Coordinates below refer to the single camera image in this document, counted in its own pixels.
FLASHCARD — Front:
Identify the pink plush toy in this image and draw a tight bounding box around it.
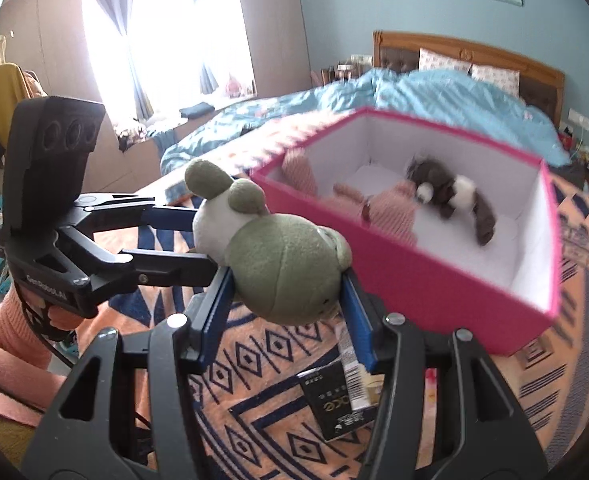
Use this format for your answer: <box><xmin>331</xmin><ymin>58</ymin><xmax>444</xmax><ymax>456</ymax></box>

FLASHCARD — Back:
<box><xmin>280</xmin><ymin>150</ymin><xmax>420</xmax><ymax>248</ymax></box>

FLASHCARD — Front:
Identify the person's left hand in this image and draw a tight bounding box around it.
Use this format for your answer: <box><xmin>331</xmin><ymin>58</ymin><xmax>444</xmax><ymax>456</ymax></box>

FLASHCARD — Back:
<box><xmin>39</xmin><ymin>304</ymin><xmax>78</xmax><ymax>334</ymax></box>

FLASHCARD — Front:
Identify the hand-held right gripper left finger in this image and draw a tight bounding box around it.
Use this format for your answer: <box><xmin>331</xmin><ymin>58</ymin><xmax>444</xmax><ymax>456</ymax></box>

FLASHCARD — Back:
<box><xmin>22</xmin><ymin>267</ymin><xmax>235</xmax><ymax>480</ymax></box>

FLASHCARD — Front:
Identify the brown and white plush toy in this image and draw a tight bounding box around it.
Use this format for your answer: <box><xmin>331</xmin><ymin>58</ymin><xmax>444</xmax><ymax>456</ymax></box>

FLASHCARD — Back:
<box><xmin>405</xmin><ymin>155</ymin><xmax>497</xmax><ymax>247</ymax></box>

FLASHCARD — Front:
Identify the wooden bed headboard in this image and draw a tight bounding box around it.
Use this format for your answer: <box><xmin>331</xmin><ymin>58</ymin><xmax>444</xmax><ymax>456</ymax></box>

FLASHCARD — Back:
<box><xmin>373</xmin><ymin>30</ymin><xmax>566</xmax><ymax>121</ymax></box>

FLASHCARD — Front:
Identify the bedside clutter of small things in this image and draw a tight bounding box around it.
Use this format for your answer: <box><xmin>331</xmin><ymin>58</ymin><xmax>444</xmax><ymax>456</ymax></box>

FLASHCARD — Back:
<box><xmin>311</xmin><ymin>57</ymin><xmax>375</xmax><ymax>86</ymax></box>

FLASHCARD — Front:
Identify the person's left forearm pink sleeve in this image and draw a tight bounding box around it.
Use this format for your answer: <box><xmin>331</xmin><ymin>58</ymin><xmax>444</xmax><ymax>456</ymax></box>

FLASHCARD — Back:
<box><xmin>0</xmin><ymin>289</ymin><xmax>78</xmax><ymax>427</ymax></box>

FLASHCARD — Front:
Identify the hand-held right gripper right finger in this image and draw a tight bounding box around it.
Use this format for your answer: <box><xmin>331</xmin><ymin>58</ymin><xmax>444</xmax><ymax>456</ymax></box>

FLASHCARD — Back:
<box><xmin>339</xmin><ymin>267</ymin><xmax>547</xmax><ymax>480</ymax></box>

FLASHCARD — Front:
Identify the green frog plush toy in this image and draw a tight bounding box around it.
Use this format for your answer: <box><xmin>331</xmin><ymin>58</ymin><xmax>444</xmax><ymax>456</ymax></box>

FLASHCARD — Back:
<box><xmin>184</xmin><ymin>159</ymin><xmax>353</xmax><ymax>325</ymax></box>

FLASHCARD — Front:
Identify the white wall socket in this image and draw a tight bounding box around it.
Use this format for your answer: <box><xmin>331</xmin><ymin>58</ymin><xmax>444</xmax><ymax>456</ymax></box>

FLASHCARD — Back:
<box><xmin>567</xmin><ymin>107</ymin><xmax>589</xmax><ymax>133</ymax></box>

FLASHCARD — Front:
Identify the pink cardboard box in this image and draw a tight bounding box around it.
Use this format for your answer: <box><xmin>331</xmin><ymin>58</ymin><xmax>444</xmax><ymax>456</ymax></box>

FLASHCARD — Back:
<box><xmin>251</xmin><ymin>107</ymin><xmax>562</xmax><ymax>358</ymax></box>

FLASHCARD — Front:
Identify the grey-blue curtain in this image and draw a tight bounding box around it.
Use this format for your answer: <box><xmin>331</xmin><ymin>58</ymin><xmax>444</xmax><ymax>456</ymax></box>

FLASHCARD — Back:
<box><xmin>82</xmin><ymin>0</ymin><xmax>155</xmax><ymax>118</ymax></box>
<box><xmin>167</xmin><ymin>0</ymin><xmax>220</xmax><ymax>96</ymax></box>

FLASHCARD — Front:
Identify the yellow hanging garment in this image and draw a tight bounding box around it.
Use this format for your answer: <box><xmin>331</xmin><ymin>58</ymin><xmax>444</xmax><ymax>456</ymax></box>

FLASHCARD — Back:
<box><xmin>0</xmin><ymin>62</ymin><xmax>32</xmax><ymax>161</ymax></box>

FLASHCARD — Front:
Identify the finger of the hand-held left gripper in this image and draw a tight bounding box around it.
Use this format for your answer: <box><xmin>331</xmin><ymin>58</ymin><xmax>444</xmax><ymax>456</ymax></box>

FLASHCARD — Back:
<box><xmin>72</xmin><ymin>191</ymin><xmax>201</xmax><ymax>235</ymax></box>
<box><xmin>117</xmin><ymin>251</ymin><xmax>226</xmax><ymax>290</ymax></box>

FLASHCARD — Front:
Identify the small white gold packet box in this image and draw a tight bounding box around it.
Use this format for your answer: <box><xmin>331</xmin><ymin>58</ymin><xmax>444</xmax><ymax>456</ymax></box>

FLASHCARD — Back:
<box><xmin>337</xmin><ymin>320</ymin><xmax>382</xmax><ymax>411</ymax></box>

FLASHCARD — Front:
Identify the light blue duvet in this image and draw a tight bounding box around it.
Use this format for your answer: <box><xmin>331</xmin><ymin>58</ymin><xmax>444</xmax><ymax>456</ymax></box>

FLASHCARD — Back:
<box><xmin>160</xmin><ymin>67</ymin><xmax>572</xmax><ymax>196</ymax></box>

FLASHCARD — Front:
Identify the orange navy patterned blanket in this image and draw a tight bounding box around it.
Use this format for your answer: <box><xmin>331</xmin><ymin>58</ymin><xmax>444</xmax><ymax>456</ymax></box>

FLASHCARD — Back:
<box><xmin>82</xmin><ymin>175</ymin><xmax>589</xmax><ymax>480</ymax></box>

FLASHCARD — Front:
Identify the small black packet box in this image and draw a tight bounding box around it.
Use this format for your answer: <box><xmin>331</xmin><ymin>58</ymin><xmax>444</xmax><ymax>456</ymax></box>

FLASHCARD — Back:
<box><xmin>297</xmin><ymin>364</ymin><xmax>377</xmax><ymax>443</ymax></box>

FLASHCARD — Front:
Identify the white patterned pillow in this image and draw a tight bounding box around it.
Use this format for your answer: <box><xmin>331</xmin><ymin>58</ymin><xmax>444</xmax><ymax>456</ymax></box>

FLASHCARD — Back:
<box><xmin>471</xmin><ymin>64</ymin><xmax>520</xmax><ymax>96</ymax></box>
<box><xmin>418</xmin><ymin>47</ymin><xmax>472</xmax><ymax>73</ymax></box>

